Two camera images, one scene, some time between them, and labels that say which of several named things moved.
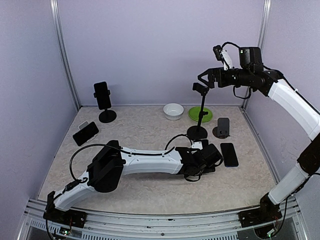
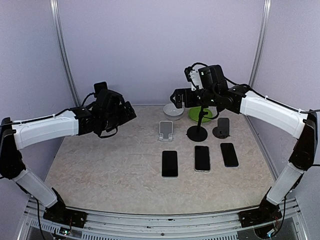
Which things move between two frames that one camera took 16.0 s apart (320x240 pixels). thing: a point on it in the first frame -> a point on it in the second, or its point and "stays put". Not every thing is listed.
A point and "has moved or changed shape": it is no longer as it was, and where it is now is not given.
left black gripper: x=209 y=170 -> x=124 y=117
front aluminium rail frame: x=101 y=224 stays put
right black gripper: x=220 y=71 -> x=189 y=102
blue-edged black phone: x=229 y=154 stays put
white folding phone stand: x=83 y=124 -> x=166 y=130
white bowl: x=173 y=111 stays put
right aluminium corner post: x=266 y=8 stays put
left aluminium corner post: x=55 y=10 stays put
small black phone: x=85 y=133 has moved or changed shape
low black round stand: x=222 y=131 stays put
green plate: x=194 y=111 stays put
